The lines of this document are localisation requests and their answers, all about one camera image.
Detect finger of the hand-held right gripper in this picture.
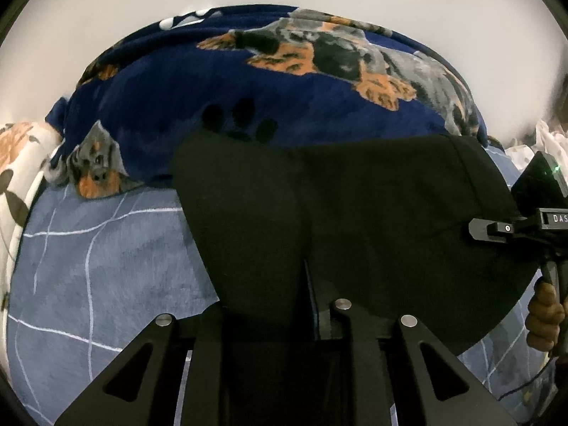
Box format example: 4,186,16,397
468,217,519,243

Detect black pants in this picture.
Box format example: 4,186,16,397
171,131,540,426

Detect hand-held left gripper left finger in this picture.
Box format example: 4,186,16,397
54,304,228,426

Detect white floral pillow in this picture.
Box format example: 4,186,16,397
0,120,64,322

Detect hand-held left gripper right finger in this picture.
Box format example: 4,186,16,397
304,260,520,426

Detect person's right hand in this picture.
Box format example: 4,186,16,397
525,279,567,354

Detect navy dog print blanket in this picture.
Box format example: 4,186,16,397
47,5,490,200

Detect blue grid bedsheet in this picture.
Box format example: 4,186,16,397
6,142,555,426

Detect white lacy cloth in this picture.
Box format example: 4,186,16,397
506,119,568,173

